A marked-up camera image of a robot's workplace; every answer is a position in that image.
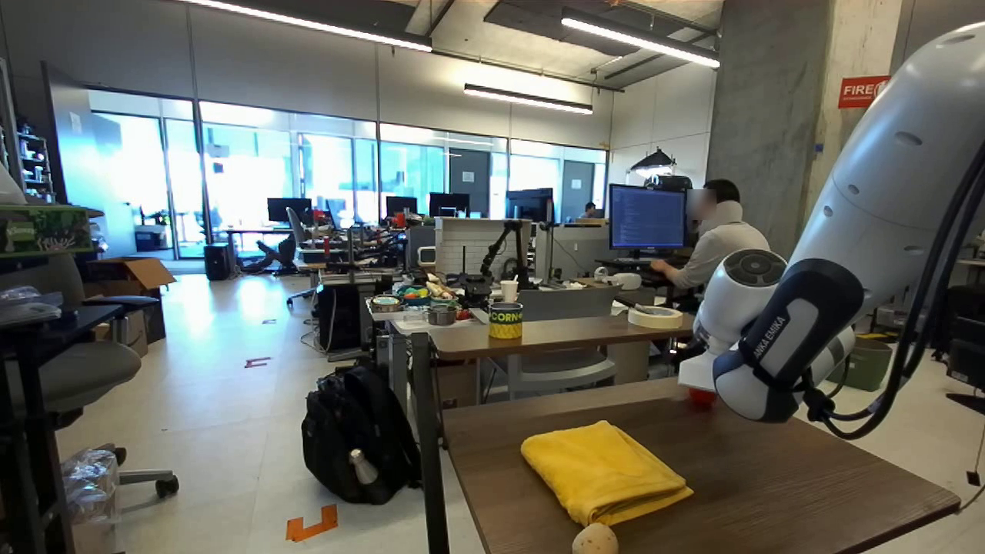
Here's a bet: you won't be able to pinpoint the clear plastic water bottle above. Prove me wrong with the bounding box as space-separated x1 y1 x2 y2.
57 445 124 554

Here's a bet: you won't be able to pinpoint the long ceiling light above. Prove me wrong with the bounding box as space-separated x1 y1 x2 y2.
557 13 723 74
182 0 433 55

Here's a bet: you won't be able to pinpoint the white tape roll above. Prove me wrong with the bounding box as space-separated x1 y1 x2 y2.
626 301 690 332

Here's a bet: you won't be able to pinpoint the black desk lamp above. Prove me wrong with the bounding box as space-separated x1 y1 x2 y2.
629 144 680 179

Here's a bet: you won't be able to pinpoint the blue screen computer monitor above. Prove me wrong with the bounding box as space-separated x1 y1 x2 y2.
605 182 691 258

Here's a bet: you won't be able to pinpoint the yellow green tin can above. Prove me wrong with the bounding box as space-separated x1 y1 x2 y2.
485 301 527 345

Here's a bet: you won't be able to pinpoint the green plastic crate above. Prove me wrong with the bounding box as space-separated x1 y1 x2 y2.
841 336 897 394

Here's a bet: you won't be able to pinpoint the grey office swivel chair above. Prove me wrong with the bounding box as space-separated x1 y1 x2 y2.
0 248 182 506

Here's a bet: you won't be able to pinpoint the orange floor tape mark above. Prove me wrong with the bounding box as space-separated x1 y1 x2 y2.
283 503 342 546

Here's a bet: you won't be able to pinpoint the green storage box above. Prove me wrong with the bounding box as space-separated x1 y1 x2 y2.
0 199 104 258

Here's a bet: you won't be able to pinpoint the red wall sign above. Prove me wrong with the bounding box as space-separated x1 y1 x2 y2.
833 74 891 114

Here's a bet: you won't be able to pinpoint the yellow towel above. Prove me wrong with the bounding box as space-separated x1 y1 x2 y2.
516 419 694 528

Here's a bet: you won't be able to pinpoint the seated person white hoodie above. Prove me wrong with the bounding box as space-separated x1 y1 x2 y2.
645 174 774 299

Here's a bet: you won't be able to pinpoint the black metal shelf rack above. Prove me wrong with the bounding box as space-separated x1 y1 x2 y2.
927 248 985 394

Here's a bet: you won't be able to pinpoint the grey plastic chair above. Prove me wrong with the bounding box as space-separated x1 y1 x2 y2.
505 285 626 399

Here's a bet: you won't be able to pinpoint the black backpack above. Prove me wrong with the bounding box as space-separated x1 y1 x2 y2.
297 359 426 509

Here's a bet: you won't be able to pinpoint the open cardboard box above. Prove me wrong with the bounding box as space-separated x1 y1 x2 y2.
86 256 177 347

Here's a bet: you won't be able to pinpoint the beige toy egg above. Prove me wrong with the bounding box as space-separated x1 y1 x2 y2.
570 519 623 554

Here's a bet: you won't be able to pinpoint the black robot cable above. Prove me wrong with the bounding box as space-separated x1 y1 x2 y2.
798 134 985 444

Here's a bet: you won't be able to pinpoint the brown wooden desk black legs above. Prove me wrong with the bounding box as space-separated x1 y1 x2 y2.
405 309 699 554

